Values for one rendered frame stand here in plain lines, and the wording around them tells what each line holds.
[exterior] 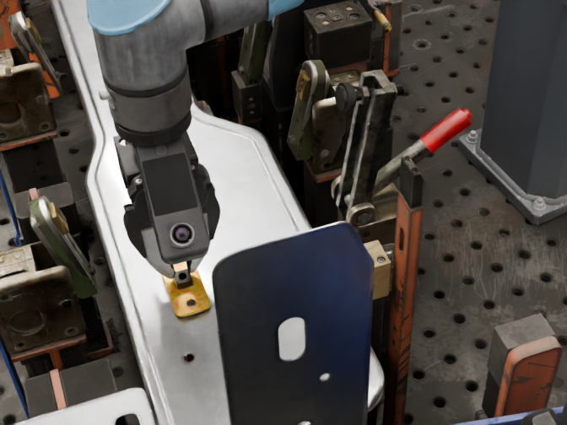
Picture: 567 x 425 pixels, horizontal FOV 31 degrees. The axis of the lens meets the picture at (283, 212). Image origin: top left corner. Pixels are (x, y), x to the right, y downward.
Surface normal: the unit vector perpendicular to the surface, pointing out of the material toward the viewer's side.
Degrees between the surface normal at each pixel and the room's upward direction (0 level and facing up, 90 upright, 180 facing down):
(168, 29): 81
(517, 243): 0
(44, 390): 0
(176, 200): 31
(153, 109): 89
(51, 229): 90
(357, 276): 90
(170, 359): 0
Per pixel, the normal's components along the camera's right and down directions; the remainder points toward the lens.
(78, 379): -0.04, -0.69
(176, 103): 0.72, 0.47
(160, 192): 0.11, -0.24
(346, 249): 0.32, 0.68
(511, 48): -0.88, 0.36
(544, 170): -0.29, 0.70
